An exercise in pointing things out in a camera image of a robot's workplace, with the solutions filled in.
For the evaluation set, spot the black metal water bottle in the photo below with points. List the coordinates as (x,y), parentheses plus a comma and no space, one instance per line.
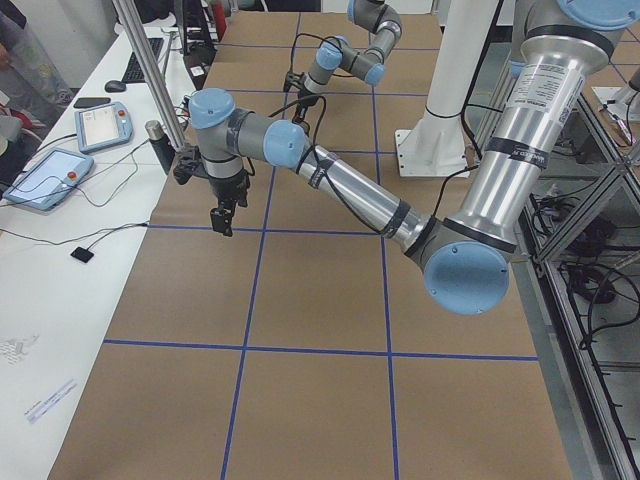
(161,144)

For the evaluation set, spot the blue tape grid lines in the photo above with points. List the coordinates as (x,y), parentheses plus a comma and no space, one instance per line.
(255,280)

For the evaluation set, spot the small black square pad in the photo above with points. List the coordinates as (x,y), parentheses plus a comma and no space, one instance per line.
(81,254)

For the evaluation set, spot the upper teach pendant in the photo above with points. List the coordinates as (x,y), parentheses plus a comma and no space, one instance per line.
(102,127)

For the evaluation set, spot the teach pendant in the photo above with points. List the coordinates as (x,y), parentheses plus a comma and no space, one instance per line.
(102,127)
(50,180)

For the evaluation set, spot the brown paper table cover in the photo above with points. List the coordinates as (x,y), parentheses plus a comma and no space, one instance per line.
(310,320)

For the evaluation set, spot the black computer mouse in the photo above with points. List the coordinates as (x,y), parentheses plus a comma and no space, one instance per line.
(115,86)

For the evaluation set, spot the black smartphone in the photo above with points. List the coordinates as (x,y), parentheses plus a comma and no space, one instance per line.
(90,102)

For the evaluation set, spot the lower teach pendant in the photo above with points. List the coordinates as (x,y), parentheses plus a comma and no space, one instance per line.
(50,180)

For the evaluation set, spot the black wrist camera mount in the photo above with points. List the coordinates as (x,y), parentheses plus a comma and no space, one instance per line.
(188,164)

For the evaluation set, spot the aluminium frame post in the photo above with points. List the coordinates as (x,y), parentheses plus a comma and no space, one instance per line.
(131,22)

